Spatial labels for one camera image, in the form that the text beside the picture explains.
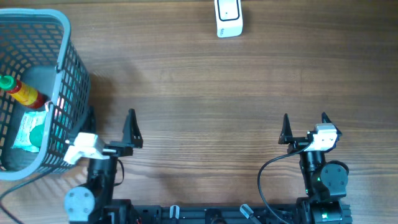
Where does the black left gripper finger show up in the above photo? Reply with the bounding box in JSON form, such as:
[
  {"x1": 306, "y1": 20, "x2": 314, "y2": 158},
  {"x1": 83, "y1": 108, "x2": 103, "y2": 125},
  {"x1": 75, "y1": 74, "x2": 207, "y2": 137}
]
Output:
[
  {"x1": 122, "y1": 108, "x2": 143, "y2": 143},
  {"x1": 83, "y1": 106, "x2": 96, "y2": 134}
]

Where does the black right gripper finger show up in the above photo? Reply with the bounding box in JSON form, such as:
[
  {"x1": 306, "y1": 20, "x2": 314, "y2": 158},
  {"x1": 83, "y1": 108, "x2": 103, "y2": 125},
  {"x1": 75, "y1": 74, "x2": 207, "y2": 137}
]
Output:
[
  {"x1": 279, "y1": 113, "x2": 293, "y2": 140},
  {"x1": 322, "y1": 112, "x2": 342, "y2": 136}
]

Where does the green lid jar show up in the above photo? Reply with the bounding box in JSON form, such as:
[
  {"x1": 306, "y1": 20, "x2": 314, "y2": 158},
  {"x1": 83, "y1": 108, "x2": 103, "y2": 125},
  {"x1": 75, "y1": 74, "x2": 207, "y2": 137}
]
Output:
[{"x1": 29, "y1": 124, "x2": 45, "y2": 148}]

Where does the green white package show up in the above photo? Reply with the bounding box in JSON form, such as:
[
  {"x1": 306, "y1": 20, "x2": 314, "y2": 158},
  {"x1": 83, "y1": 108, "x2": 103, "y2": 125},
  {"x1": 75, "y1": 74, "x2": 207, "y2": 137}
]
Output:
[{"x1": 12, "y1": 111, "x2": 47, "y2": 153}]

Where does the red yellow sauce bottle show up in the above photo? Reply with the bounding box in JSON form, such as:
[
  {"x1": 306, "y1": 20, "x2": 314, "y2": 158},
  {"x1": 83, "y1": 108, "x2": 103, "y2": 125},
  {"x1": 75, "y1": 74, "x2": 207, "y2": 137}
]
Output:
[{"x1": 1, "y1": 75, "x2": 45, "y2": 109}]

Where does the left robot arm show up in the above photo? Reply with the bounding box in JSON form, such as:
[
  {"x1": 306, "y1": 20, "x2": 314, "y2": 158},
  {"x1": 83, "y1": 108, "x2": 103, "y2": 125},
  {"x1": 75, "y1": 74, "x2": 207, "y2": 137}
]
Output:
[{"x1": 63, "y1": 107, "x2": 143, "y2": 223}]

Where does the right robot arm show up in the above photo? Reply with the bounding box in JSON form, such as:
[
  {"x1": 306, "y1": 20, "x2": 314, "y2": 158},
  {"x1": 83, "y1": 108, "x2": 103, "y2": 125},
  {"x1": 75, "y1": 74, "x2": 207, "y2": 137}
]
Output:
[{"x1": 279, "y1": 113, "x2": 353, "y2": 223}]

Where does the white barcode scanner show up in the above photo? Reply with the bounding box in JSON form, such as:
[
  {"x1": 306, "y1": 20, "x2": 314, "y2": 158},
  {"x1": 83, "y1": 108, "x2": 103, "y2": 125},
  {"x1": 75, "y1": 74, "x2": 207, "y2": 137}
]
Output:
[{"x1": 214, "y1": 0, "x2": 243, "y2": 38}]

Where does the grey plastic mesh basket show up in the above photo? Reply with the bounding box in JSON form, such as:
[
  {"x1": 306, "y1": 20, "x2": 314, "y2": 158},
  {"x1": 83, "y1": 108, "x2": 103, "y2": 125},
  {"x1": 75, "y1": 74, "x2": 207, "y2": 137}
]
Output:
[{"x1": 1, "y1": 8, "x2": 90, "y2": 181}]

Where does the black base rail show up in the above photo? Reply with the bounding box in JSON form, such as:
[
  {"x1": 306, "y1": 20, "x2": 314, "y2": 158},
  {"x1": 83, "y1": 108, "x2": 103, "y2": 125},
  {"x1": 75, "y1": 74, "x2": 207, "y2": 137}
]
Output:
[{"x1": 134, "y1": 204, "x2": 300, "y2": 224}]

